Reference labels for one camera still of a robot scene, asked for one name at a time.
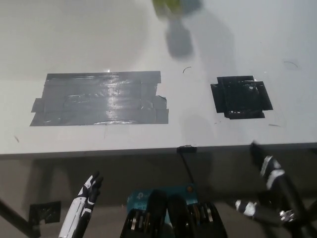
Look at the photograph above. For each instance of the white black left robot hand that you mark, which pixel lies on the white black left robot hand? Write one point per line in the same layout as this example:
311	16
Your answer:
76	210

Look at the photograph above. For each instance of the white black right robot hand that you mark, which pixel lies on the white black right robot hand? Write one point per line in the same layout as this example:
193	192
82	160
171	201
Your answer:
272	171

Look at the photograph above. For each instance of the spray bottle with green label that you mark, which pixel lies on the spray bottle with green label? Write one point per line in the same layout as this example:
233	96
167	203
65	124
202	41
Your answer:
164	6

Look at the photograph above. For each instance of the black floor tape piece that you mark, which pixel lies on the black floor tape piece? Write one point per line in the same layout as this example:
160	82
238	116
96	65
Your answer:
45	212

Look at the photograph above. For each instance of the black table leg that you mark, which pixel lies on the black table leg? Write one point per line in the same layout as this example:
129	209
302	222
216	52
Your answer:
17	218

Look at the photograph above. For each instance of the teal router box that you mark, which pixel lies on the teal router box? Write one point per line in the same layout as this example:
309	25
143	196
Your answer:
138	197

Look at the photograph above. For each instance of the black tape patch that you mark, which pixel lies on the black tape patch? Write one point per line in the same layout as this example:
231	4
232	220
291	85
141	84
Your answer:
237	99

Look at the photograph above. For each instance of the grey duct tape patch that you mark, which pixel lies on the grey duct tape patch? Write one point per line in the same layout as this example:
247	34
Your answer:
104	99

